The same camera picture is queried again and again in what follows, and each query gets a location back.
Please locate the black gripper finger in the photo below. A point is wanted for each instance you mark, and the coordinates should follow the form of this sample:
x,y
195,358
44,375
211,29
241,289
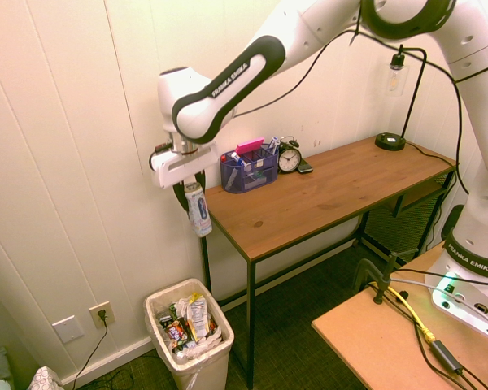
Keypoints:
x,y
202,180
179,199

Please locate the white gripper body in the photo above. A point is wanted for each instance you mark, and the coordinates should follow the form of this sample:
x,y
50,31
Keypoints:
x,y
179,166

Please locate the white printed drink can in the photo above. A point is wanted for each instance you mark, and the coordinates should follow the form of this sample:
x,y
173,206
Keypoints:
x,y
199,211

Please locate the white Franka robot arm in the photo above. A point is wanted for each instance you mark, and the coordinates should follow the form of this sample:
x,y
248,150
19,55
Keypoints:
x,y
227,89

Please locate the beige plastic trash bin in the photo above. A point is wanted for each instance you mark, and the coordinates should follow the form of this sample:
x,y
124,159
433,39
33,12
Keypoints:
x,y
211,365

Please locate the blue mesh desk organizer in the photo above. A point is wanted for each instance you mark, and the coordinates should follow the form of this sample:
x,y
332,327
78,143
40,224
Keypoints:
x,y
236,178

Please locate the green white card packet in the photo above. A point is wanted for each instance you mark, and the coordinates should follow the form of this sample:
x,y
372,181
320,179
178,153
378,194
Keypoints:
x,y
259,175

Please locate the pink sticky note pad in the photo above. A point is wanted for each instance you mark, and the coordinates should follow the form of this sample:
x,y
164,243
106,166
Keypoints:
x,y
250,145

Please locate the blue white pens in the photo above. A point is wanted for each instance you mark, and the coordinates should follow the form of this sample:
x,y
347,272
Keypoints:
x,y
273,145

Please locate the black twin-bell alarm clock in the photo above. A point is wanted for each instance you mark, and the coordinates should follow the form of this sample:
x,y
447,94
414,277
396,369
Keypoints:
x,y
288,160

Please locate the black keypad mobile phone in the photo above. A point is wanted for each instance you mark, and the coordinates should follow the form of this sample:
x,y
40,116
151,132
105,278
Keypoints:
x,y
305,167

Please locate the yellow white snack bag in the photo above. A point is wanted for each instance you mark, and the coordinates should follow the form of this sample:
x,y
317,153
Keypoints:
x,y
196,317

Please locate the purple candy wrapper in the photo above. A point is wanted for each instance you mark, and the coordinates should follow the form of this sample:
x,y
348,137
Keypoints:
x,y
175,332

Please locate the black desk lamp glass bulb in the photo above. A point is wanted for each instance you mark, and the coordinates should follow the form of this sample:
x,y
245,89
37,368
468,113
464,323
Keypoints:
x,y
390,142

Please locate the black metal table clamp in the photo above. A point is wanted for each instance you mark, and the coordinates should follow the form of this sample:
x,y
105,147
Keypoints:
x,y
384,276

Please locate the white patterned fabric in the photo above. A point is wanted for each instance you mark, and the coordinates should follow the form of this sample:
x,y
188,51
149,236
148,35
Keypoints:
x,y
44,380

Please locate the wooden desk black frame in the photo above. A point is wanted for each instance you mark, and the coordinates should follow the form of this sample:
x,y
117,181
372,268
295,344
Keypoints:
x,y
309,199

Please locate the beige wall power outlet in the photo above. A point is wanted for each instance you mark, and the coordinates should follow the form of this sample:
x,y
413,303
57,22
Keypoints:
x,y
102,314

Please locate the beige blank wall plate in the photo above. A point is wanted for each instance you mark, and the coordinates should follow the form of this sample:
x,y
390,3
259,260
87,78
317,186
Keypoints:
x,y
68,329

